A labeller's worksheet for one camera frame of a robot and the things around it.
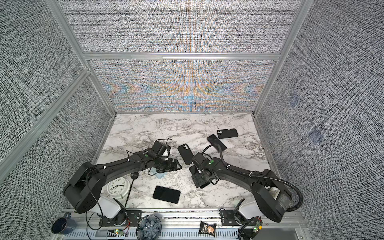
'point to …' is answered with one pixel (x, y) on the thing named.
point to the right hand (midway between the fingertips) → (202, 178)
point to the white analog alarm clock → (118, 188)
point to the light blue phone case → (159, 175)
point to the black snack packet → (207, 228)
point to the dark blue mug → (64, 225)
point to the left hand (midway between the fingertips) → (177, 169)
